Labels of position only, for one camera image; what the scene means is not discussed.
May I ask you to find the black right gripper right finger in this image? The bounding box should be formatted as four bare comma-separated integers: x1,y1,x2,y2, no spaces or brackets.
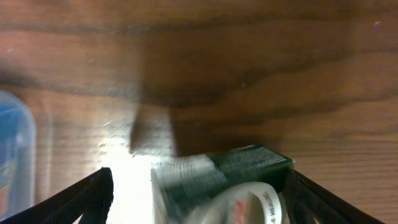
282,170,383,224

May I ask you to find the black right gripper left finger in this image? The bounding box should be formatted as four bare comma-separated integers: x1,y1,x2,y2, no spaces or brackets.
1,167,114,224

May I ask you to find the blue Kool Fever box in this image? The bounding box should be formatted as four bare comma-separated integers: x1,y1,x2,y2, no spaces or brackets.
1,105,19,216

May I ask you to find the clear plastic container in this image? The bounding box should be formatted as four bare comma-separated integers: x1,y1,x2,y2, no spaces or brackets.
1,91,36,221

